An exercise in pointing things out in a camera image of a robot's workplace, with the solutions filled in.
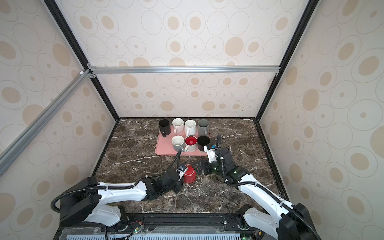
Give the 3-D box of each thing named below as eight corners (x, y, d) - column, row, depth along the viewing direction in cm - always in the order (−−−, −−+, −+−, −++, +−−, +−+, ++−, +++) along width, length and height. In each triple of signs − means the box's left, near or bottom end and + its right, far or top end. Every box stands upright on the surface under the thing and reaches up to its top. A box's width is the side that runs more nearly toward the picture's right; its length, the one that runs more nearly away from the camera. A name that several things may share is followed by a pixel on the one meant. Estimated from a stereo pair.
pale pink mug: (173, 138, 110) (171, 128, 102) (174, 127, 117) (172, 117, 109) (183, 138, 110) (182, 128, 102) (184, 127, 117) (183, 117, 109)
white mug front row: (184, 153, 100) (184, 147, 95) (185, 141, 106) (184, 135, 101) (197, 153, 100) (197, 147, 95) (197, 141, 106) (197, 135, 101)
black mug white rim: (159, 138, 109) (157, 130, 101) (161, 127, 116) (159, 118, 108) (169, 138, 109) (168, 130, 102) (171, 127, 116) (169, 118, 108)
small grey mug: (171, 155, 99) (170, 148, 92) (173, 142, 106) (171, 135, 99) (183, 155, 99) (182, 148, 92) (184, 142, 106) (183, 135, 99)
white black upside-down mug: (199, 153, 100) (200, 145, 93) (195, 146, 104) (195, 138, 96) (209, 149, 103) (211, 140, 95) (205, 142, 106) (206, 134, 99)
